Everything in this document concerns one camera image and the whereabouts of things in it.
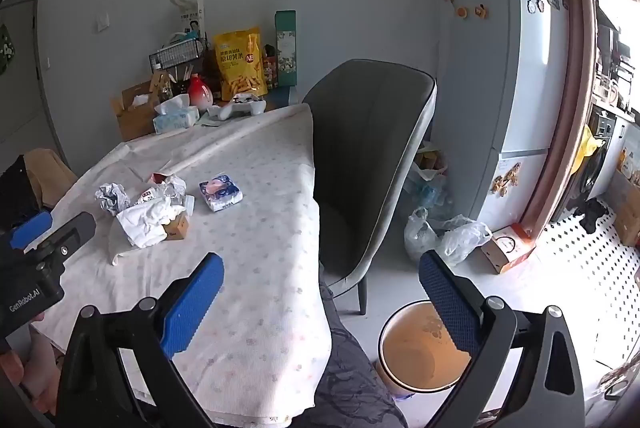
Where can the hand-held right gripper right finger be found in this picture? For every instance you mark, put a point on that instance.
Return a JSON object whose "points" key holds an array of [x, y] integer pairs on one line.
{"points": [[447, 303]]}

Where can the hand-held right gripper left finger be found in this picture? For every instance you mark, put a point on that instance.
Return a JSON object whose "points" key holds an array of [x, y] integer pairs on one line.
{"points": [[192, 303]]}

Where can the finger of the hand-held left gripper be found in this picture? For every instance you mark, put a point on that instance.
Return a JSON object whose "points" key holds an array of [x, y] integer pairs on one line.
{"points": [[70, 230], [31, 229]]}

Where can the grey paper ball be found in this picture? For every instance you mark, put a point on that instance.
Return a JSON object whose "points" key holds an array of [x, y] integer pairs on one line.
{"points": [[111, 198]]}

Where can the white tissue paper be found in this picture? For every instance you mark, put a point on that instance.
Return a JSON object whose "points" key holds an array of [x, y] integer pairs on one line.
{"points": [[145, 220]]}

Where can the small brown cardboard box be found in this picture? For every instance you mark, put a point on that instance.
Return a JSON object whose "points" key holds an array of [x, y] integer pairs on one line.
{"points": [[178, 228]]}

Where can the silver wrapper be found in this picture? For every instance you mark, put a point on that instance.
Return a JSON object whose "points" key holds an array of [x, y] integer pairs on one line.
{"points": [[150, 197]]}

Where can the torn red wrapper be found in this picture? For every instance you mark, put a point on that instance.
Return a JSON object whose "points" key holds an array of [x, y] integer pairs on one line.
{"points": [[160, 178]]}

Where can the crushed clear plastic bottle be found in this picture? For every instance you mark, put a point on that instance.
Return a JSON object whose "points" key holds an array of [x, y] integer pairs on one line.
{"points": [[176, 188]]}

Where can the blue pink tissue pack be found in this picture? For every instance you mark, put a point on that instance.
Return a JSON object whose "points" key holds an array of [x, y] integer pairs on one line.
{"points": [[220, 190]]}

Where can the person's left hand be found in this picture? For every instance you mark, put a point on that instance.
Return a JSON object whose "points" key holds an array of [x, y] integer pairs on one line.
{"points": [[42, 373]]}

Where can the brown cloth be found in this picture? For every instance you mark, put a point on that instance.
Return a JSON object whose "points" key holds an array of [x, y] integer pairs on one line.
{"points": [[50, 173]]}

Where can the clear plastic bag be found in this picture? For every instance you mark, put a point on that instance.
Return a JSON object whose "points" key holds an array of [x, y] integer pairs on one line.
{"points": [[465, 238]]}

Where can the white plastic bag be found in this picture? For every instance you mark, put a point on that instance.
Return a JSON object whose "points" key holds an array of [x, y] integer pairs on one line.
{"points": [[420, 235]]}

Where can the white patterned tablecloth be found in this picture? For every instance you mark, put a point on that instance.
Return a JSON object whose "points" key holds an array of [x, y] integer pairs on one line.
{"points": [[250, 258]]}

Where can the orange white cardboard box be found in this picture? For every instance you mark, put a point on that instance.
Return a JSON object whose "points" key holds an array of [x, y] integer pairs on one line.
{"points": [[510, 250]]}

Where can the bag of plastic bottles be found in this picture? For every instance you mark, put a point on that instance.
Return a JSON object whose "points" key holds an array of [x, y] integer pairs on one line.
{"points": [[427, 190]]}

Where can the person's patterned grey pants leg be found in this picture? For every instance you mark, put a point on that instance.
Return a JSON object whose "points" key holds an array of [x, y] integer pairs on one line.
{"points": [[350, 383]]}

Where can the open brown cardboard box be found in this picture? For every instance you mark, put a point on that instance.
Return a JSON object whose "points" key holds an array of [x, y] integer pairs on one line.
{"points": [[132, 121]]}

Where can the grey door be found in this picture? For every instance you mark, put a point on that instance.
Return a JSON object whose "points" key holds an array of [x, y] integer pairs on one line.
{"points": [[20, 98]]}

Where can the brown animal fridge decoration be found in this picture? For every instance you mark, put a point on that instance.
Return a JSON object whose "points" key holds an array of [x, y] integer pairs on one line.
{"points": [[505, 178]]}

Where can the white perforated floor mat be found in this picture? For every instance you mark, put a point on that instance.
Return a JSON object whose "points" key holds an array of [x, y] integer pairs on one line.
{"points": [[590, 268]]}

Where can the pale blue tissue box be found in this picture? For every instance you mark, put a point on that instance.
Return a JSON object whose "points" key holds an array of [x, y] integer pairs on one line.
{"points": [[175, 121]]}

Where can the black floor item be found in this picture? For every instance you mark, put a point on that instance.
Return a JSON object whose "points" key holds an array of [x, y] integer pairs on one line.
{"points": [[590, 213]]}

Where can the wooden clip stand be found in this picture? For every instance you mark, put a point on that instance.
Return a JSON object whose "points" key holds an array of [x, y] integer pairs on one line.
{"points": [[161, 86]]}

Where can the pale green paper sheet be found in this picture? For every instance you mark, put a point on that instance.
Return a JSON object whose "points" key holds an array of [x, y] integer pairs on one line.
{"points": [[210, 119]]}

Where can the dark stick holder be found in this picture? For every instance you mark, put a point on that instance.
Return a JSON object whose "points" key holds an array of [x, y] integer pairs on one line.
{"points": [[180, 83]]}

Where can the red white vase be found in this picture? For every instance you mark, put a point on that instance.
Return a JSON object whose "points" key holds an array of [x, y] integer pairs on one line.
{"points": [[200, 94]]}

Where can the grey upholstered chair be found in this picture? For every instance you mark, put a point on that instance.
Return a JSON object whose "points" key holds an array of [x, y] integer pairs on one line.
{"points": [[365, 133]]}

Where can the white game controller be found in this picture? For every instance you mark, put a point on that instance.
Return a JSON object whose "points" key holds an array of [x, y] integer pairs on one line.
{"points": [[240, 106]]}

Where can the brown carton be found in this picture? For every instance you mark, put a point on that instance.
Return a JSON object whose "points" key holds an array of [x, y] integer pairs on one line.
{"points": [[627, 208]]}

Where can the washing machine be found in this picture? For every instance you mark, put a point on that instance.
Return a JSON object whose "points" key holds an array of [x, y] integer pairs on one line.
{"points": [[595, 158]]}

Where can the yellow cloth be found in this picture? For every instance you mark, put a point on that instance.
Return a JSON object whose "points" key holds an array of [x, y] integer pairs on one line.
{"points": [[585, 148]]}

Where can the blue flat box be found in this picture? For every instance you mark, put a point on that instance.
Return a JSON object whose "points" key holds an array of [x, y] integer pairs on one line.
{"points": [[282, 97]]}

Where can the pink curtain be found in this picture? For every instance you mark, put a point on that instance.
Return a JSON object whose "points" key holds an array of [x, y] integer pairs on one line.
{"points": [[560, 108]]}

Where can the white refrigerator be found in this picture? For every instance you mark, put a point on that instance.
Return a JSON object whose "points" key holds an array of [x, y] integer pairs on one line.
{"points": [[500, 83]]}

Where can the yellow snack bag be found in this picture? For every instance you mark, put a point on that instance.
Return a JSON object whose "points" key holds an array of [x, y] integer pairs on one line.
{"points": [[240, 63]]}

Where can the small colourful carton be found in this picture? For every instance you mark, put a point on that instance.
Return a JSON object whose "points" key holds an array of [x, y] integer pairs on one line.
{"points": [[270, 68]]}

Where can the white blue carton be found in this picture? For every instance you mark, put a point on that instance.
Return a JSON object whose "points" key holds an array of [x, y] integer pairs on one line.
{"points": [[192, 16]]}

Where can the tall green box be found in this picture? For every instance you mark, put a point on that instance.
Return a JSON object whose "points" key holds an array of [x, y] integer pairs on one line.
{"points": [[285, 48]]}

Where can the white wall switch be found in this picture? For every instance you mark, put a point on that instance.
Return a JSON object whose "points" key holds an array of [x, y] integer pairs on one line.
{"points": [[103, 22]]}

